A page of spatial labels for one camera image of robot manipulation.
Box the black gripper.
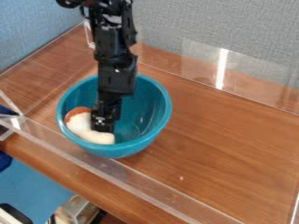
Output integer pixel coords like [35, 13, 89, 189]
[90, 17, 137, 133]

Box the brown and white plush mushroom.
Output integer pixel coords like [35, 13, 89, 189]
[63, 107, 115, 144]

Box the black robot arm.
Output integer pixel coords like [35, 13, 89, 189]
[55, 0, 137, 132]

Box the blue plastic bowl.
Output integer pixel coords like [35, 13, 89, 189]
[55, 74, 173, 158]

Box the blue cloth at left edge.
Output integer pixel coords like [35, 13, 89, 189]
[0, 104, 18, 172]

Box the clutter under table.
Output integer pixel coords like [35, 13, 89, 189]
[0, 196, 107, 224]

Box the clear acrylic front barrier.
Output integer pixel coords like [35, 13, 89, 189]
[9, 117, 242, 224]

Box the clear acrylic barrier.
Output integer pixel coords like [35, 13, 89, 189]
[9, 117, 242, 224]
[82, 20, 299, 116]

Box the clear acrylic back barrier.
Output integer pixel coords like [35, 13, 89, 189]
[82, 20, 299, 116]

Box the clear acrylic left bracket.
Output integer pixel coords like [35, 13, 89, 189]
[0, 90, 23, 137]

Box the clear acrylic corner bracket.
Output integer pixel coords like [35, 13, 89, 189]
[82, 19, 95, 50]

